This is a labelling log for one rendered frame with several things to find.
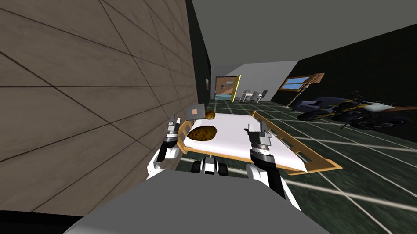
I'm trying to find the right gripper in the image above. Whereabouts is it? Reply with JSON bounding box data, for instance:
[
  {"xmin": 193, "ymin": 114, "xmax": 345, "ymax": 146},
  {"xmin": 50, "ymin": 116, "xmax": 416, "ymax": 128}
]
[{"xmin": 243, "ymin": 120, "xmax": 274, "ymax": 155}]

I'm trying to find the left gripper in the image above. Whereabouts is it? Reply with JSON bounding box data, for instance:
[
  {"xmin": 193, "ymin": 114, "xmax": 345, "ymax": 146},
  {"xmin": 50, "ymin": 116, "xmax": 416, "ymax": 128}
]
[{"xmin": 163, "ymin": 114, "xmax": 182, "ymax": 144}]

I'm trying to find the grey square with pink patch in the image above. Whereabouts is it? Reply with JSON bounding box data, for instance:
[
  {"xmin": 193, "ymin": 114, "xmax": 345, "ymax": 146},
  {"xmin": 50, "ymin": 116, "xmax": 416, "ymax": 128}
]
[{"xmin": 185, "ymin": 103, "xmax": 207, "ymax": 122}]

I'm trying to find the wooden bed with white mattress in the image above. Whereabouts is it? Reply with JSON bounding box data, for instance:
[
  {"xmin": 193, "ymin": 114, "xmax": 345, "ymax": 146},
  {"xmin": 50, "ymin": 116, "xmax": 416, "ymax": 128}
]
[{"xmin": 174, "ymin": 105, "xmax": 344, "ymax": 181}]

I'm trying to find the large brown speckled pillow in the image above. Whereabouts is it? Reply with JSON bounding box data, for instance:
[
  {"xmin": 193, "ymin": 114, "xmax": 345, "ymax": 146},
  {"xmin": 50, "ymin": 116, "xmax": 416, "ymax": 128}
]
[{"xmin": 187, "ymin": 125, "xmax": 219, "ymax": 143}]

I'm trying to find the white table with chairs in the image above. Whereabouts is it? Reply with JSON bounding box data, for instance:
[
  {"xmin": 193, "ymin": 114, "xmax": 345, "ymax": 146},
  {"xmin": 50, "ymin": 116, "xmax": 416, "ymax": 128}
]
[{"xmin": 239, "ymin": 89, "xmax": 269, "ymax": 105}]

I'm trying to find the yellow door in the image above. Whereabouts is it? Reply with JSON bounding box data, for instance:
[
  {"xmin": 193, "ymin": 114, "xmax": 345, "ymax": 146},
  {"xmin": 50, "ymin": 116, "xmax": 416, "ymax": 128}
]
[{"xmin": 230, "ymin": 74, "xmax": 243, "ymax": 103}]

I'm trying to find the thin floor lamp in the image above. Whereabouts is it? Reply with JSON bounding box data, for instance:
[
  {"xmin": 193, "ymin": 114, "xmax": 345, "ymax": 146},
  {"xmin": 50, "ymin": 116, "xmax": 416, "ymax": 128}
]
[{"xmin": 286, "ymin": 84, "xmax": 313, "ymax": 109}]

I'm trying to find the window with wooden blinds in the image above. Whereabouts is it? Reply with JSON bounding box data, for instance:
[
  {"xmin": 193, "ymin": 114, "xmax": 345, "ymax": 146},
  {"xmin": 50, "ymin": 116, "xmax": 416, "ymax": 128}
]
[{"xmin": 277, "ymin": 72, "xmax": 326, "ymax": 93}]

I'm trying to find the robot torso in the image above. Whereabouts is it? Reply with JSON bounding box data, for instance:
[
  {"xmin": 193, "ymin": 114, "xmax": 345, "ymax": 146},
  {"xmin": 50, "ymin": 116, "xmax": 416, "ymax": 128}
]
[{"xmin": 43, "ymin": 151, "xmax": 335, "ymax": 234}]

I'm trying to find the black and white motorcycle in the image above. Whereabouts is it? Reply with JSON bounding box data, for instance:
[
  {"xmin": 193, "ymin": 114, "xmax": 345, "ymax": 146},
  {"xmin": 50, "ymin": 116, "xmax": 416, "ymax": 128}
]
[{"xmin": 294, "ymin": 88, "xmax": 417, "ymax": 133}]

